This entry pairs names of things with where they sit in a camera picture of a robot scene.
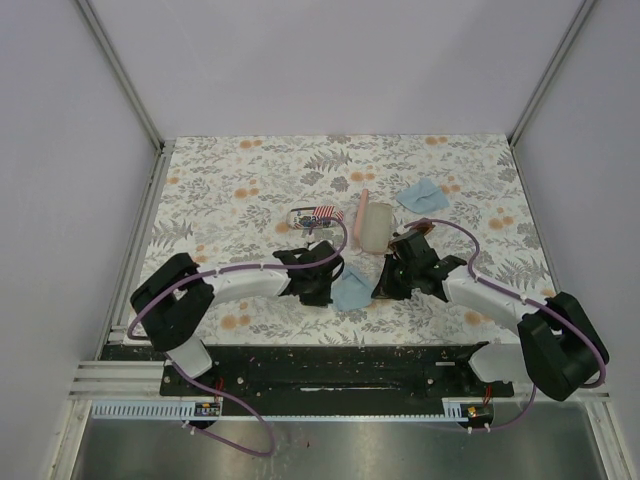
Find aluminium frame post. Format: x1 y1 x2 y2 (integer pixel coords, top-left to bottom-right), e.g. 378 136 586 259
507 0 600 149
73 0 165 152

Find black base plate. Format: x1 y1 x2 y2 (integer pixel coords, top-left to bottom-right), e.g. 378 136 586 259
99 343 516 401

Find flag pattern glasses case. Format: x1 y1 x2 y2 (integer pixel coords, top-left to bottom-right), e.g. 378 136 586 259
286 205 344 230

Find blue cleaning cloth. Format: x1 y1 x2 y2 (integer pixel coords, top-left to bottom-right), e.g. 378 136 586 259
396 178 449 215
331 267 374 312

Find brown sunglasses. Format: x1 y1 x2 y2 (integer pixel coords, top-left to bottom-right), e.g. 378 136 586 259
389 223 434 252

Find pink glasses case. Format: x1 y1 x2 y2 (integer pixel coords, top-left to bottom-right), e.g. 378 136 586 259
353 189 393 255

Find left aluminium frame post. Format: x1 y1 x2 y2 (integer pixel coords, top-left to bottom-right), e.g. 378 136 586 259
73 0 165 152

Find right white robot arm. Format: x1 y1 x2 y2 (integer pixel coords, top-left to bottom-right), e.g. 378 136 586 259
372 225 609 401

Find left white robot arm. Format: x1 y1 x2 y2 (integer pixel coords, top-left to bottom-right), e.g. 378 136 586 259
128 241 344 395

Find right aluminium frame post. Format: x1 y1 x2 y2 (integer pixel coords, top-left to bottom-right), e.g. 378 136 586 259
507 0 600 149

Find white cable duct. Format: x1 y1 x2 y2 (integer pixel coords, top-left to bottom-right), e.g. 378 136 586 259
90 400 468 423

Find floral table mat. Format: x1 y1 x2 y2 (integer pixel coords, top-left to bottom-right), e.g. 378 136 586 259
141 134 555 345

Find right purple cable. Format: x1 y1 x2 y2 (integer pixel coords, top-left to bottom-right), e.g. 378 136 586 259
409 217 611 434

